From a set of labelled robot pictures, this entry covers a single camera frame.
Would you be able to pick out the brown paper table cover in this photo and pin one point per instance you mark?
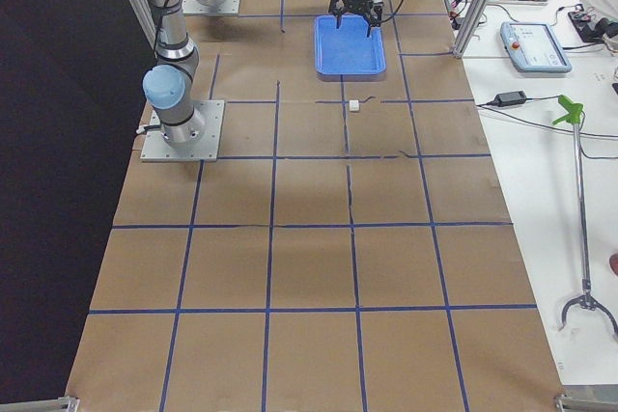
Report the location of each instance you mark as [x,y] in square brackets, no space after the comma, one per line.
[329,260]

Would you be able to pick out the black power adapter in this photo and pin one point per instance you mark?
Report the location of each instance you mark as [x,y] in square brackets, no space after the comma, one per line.
[509,99]

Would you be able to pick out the green handled reacher grabber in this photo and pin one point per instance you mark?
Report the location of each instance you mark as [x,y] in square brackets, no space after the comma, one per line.
[586,301]

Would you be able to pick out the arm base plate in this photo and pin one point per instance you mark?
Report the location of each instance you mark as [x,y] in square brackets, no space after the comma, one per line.
[197,139]
[211,8]

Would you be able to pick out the teach pendant tablet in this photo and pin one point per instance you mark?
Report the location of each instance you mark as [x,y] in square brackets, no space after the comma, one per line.
[534,49]

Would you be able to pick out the blue plastic tray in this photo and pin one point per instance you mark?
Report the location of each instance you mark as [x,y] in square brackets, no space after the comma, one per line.
[347,51]

